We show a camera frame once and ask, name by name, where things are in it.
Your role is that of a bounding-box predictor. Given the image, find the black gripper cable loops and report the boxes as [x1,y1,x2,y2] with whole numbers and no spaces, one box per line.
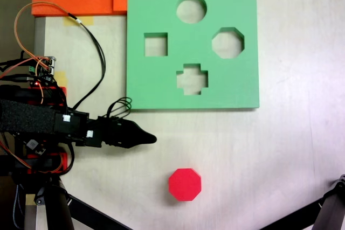
[107,97,133,120]

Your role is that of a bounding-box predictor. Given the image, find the red octagonal pillar block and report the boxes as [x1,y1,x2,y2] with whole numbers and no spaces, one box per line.
[168,168,202,202]

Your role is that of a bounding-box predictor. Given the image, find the green shape sorter board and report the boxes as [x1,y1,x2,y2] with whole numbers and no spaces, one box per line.
[126,0,260,111]

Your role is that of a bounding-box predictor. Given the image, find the long orange wire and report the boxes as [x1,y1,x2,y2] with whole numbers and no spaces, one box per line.
[13,1,81,66]

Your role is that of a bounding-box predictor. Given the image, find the braided black white cable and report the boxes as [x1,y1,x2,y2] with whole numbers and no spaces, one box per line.
[12,183,24,228]

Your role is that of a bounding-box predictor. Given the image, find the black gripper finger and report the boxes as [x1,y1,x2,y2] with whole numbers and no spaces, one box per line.
[126,119,158,145]
[118,136,145,150]

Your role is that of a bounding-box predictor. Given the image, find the small circuit board with wires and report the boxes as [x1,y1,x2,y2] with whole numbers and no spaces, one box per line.
[28,56,57,83]

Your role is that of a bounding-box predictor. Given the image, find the long black cable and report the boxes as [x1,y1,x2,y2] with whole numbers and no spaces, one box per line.
[66,13,106,115]

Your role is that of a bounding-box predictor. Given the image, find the black usb cable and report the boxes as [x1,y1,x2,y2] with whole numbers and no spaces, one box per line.
[0,73,35,82]

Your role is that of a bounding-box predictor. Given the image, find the black driver circuit board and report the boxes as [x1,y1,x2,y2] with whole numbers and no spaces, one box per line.
[24,138,46,157]

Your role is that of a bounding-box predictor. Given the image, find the orange base wire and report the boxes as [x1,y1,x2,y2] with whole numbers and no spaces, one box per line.
[0,133,64,174]

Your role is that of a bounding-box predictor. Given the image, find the wide yellow tape piece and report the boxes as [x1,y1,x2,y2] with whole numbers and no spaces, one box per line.
[63,16,94,26]

